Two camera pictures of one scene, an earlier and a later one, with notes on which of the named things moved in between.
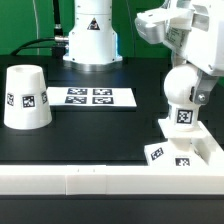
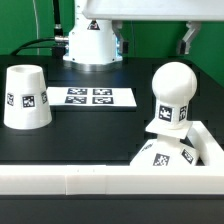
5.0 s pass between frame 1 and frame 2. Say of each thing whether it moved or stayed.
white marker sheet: stayed
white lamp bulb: moved
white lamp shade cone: stayed
